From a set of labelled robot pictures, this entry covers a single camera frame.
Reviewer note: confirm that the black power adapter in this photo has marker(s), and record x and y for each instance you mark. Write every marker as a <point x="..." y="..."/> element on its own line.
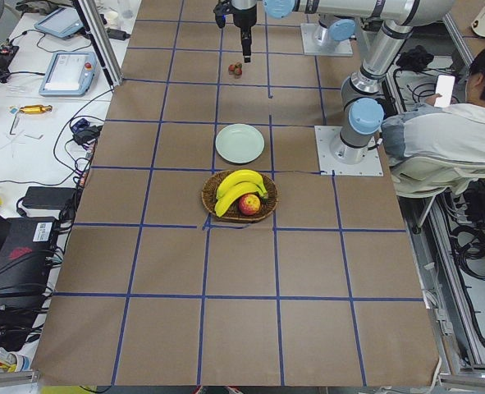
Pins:
<point x="50" y="198"/>

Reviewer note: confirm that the gold wrapped candy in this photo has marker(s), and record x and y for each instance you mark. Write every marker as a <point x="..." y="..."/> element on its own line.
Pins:
<point x="35" y="109"/>

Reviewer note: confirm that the blue teach pendant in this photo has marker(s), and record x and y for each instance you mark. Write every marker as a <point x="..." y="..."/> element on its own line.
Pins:
<point x="69" y="74"/>
<point x="61" y="23"/>

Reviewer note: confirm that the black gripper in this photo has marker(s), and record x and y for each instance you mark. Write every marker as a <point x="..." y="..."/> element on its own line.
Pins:
<point x="242" y="16"/>

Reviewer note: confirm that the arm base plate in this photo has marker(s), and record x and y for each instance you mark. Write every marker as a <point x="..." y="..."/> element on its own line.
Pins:
<point x="342" y="49"/>
<point x="335" y="158"/>

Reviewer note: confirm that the brown wicker basket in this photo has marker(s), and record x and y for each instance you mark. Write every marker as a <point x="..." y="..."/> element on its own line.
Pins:
<point x="268" y="205"/>

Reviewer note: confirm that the red yellow apple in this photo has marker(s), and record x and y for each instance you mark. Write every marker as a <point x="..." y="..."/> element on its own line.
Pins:
<point x="249" y="204"/>

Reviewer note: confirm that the light green plate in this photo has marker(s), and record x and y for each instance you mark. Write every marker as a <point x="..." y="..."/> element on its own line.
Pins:
<point x="239" y="143"/>

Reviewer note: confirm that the aluminium frame post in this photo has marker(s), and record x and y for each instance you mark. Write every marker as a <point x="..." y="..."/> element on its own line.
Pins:
<point x="98" y="36"/>

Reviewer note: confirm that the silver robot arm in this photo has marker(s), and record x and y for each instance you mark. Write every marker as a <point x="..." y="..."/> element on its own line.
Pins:
<point x="333" y="29"/>
<point x="359" y="92"/>

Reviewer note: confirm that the yellow banana bunch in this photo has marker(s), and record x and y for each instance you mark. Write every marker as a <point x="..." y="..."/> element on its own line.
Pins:
<point x="236" y="184"/>

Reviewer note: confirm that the white office chair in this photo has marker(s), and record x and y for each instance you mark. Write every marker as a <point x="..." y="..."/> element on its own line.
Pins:
<point x="422" y="177"/>

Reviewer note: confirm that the person in white shirt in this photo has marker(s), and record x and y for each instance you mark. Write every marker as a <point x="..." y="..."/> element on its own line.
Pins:
<point x="454" y="133"/>

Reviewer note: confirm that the white smartphone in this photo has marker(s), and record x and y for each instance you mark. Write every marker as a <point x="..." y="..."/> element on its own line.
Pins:
<point x="444" y="88"/>

